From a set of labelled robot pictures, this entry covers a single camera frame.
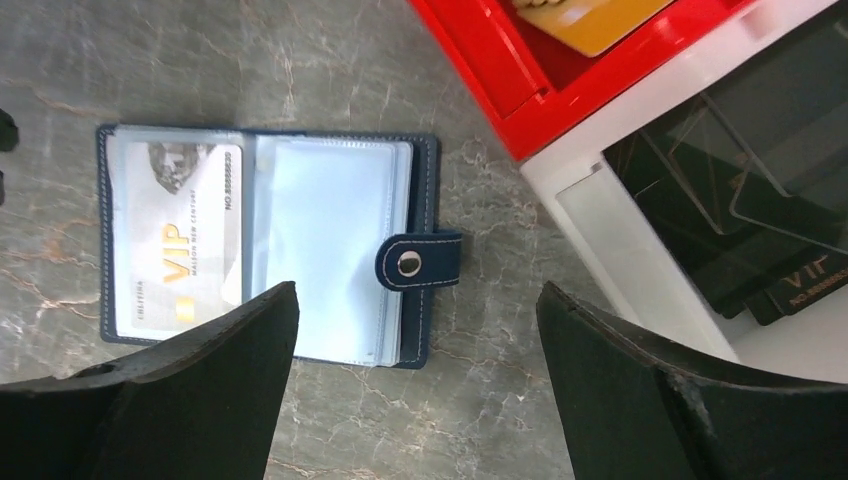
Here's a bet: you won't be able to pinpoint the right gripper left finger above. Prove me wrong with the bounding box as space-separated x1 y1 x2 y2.
1 282 299 479

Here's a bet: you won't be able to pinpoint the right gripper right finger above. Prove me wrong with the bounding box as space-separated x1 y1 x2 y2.
536 283 847 479

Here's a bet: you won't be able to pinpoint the navy blue card holder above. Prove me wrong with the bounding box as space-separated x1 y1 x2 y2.
95 124 462 370

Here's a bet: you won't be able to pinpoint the red plastic bin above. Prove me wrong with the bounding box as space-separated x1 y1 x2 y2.
410 0 748 161

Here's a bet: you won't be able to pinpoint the black cards in bin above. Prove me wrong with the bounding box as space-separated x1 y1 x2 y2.
604 3 847 325

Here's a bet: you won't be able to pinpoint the silver VIP credit card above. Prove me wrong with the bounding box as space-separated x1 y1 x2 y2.
115 141 243 340

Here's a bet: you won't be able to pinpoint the white plastic bin left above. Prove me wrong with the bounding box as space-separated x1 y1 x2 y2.
521 1 847 383

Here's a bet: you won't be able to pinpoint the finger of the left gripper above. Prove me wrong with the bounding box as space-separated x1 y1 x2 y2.
0 109 19 205

